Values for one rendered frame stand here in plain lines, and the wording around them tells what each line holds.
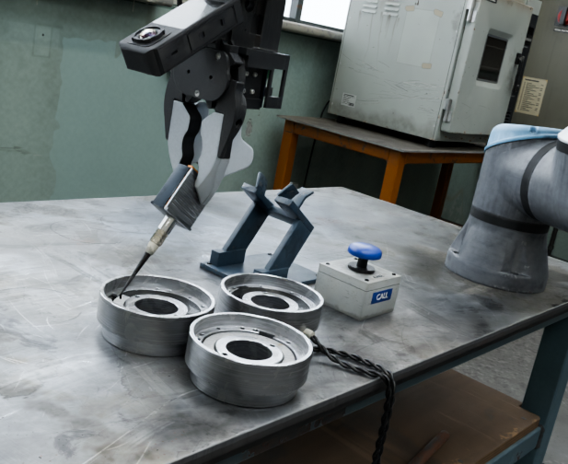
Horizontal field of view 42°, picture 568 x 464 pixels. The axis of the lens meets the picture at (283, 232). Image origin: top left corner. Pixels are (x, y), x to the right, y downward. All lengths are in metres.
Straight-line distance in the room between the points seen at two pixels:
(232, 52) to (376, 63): 2.42
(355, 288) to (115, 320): 0.29
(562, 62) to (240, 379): 4.09
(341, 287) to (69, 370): 0.34
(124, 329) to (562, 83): 4.06
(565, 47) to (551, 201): 3.58
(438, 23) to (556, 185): 1.99
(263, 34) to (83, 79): 1.80
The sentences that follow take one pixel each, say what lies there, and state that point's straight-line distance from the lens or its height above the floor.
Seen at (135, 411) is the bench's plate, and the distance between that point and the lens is 0.58.
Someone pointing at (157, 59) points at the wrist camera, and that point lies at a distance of 0.62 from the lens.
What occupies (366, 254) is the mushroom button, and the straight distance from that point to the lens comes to 0.84.
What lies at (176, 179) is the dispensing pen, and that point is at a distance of 0.70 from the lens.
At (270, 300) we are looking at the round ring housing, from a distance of 0.77.
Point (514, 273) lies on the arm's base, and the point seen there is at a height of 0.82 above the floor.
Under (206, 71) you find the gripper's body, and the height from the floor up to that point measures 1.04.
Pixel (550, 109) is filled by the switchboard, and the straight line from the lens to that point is 4.57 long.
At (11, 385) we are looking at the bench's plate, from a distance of 0.60.
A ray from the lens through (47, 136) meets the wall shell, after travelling 2.46.
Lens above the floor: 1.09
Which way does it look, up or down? 14 degrees down
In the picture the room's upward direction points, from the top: 11 degrees clockwise
